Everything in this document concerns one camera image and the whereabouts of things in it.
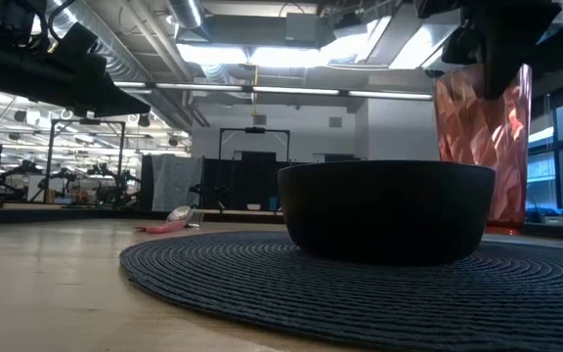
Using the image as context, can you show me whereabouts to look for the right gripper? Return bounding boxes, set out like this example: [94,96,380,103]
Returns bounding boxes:
[412,0,563,101]

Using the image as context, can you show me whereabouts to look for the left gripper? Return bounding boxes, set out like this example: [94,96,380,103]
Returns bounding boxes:
[0,48,152,118]

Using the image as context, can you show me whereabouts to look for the orange faceted plastic tumbler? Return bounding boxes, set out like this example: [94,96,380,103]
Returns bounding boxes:
[432,63,533,236]

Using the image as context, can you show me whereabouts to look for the orange-handled fork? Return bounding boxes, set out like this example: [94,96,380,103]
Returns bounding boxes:
[183,208,205,229]

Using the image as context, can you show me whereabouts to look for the black bowl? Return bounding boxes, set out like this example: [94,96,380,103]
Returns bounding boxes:
[277,159,497,268]

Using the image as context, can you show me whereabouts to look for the grey fabric partition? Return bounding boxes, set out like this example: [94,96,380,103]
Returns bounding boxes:
[140,154,203,212]

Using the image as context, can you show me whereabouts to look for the black partition panel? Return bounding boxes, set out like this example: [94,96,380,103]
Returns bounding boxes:
[201,155,282,212]

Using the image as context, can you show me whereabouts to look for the ceiling light strip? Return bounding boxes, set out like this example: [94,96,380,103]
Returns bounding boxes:
[114,80,434,102]

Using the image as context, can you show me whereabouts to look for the round black woven placemat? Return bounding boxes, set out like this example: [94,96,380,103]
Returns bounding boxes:
[118,230,563,352]

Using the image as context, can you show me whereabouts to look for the black gantry frame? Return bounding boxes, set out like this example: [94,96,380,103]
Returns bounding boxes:
[44,118,127,206]
[218,126,291,212]

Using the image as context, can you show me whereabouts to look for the black aluminium table frame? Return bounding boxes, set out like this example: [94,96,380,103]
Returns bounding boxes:
[0,204,563,243]

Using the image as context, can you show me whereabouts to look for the silver ceiling duct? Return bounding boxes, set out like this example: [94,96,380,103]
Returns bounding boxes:
[166,0,205,30]

